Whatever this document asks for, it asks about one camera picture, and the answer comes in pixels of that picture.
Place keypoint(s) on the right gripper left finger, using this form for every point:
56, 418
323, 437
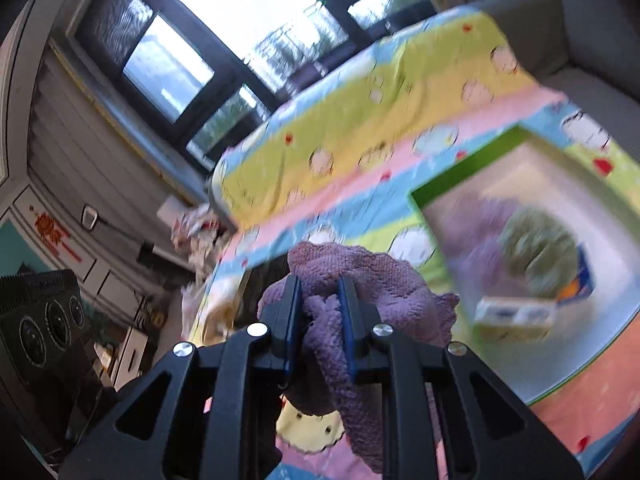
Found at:
201, 412

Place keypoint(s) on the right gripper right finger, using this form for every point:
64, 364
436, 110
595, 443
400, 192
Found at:
447, 397

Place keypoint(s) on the pink purple towel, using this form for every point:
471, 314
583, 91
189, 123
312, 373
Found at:
388, 291

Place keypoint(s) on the blue orange Tempo tissue pack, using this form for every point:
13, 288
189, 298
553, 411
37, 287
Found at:
582, 286

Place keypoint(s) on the green knitted cloth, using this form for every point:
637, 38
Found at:
540, 250

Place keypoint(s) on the black glossy box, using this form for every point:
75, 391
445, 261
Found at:
258, 279

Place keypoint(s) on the black floor lamp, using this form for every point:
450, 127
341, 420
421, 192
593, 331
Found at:
149, 254

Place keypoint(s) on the pile of clothes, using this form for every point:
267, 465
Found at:
199, 235

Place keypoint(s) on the green cardboard box tray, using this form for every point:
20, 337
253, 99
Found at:
520, 165

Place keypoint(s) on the white cabinet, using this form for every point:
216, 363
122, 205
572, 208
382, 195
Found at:
37, 237

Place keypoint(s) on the grey sofa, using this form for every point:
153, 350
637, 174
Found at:
588, 49

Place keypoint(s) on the black camera box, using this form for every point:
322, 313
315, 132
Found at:
44, 327

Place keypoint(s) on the black window frame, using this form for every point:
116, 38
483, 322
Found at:
202, 74

